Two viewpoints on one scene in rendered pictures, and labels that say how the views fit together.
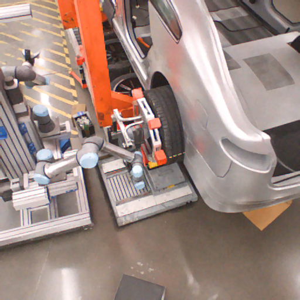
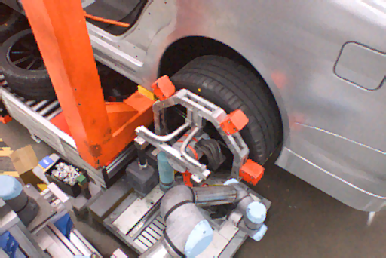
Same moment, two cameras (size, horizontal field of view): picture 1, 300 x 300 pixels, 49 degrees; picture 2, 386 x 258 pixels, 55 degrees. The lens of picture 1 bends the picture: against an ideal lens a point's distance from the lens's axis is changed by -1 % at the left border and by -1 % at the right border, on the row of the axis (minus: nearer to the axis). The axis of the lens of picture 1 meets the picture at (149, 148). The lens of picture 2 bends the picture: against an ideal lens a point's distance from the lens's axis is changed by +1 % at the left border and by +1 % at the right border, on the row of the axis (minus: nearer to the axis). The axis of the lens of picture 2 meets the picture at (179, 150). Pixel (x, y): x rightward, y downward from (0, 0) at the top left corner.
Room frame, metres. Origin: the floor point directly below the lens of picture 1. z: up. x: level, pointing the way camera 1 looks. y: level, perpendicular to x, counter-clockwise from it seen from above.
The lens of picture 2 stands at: (0.97, 0.72, 2.30)
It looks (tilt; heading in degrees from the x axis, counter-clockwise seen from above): 52 degrees down; 328
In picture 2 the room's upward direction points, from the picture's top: straight up
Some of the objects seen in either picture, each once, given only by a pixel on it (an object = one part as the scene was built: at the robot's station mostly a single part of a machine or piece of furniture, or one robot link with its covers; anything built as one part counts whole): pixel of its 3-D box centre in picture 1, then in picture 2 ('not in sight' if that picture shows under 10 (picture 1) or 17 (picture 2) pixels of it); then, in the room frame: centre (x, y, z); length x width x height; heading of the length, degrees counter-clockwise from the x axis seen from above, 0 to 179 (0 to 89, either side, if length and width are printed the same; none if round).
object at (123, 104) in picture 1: (136, 100); (134, 104); (2.48, 0.11, 0.69); 0.52 x 0.17 x 0.35; 109
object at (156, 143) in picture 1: (146, 130); (197, 140); (1.93, 0.02, 0.85); 0.54 x 0.07 x 0.54; 19
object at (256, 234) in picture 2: (137, 181); (252, 226); (1.41, 0.09, 0.85); 0.11 x 0.08 x 0.09; 19
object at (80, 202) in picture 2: (84, 127); (66, 180); (2.36, 0.66, 0.44); 0.43 x 0.17 x 0.03; 19
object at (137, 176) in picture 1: (137, 171); (252, 212); (1.43, 0.09, 0.95); 0.11 x 0.08 x 0.11; 0
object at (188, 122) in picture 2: (128, 111); (165, 121); (1.98, 0.17, 1.03); 0.19 x 0.18 x 0.11; 109
